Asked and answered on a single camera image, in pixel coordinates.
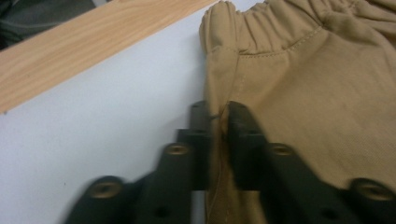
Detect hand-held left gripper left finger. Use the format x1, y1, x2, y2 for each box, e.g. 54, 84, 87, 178
135, 100, 213, 224

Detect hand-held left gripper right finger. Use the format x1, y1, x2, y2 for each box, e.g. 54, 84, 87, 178
227, 101, 360, 224

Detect tan pants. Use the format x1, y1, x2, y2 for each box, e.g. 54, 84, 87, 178
198, 0, 396, 224

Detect white table mat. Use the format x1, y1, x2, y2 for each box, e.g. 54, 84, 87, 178
0, 0, 266, 224

